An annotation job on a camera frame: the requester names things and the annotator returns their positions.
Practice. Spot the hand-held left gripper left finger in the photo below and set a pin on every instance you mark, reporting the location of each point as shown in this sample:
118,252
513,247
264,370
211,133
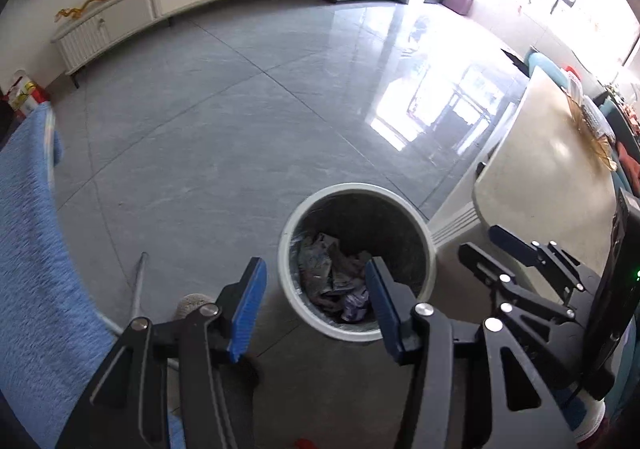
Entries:
245,314

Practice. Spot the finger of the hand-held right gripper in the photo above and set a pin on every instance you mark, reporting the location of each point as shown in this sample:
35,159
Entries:
512,243
480,261

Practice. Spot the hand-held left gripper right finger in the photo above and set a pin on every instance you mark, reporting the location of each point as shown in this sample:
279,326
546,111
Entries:
382,314

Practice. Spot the purple wrapper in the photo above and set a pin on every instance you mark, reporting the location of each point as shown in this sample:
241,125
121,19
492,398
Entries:
356,305

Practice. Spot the white round trash bin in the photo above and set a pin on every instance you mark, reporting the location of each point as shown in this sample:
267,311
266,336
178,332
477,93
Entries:
310,320

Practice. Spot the dark blue printed packet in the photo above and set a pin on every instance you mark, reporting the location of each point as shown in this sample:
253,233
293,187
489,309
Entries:
320,259

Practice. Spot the beige slipper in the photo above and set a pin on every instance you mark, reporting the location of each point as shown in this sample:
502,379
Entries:
192,304

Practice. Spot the beige stone table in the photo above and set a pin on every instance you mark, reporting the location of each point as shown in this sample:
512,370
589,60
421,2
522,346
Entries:
540,169

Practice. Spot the black bin liner bag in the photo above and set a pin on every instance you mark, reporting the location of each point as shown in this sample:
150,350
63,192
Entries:
380,229

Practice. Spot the golden decorative plate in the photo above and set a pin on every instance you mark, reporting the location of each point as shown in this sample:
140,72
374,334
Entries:
595,144

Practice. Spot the small red item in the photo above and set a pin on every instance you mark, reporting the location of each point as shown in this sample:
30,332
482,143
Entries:
304,444

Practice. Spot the blue terry towel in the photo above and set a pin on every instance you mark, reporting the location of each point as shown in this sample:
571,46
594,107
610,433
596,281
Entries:
40,254

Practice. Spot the red and yellow box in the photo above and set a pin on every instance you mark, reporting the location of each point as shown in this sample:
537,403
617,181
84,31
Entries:
25,96

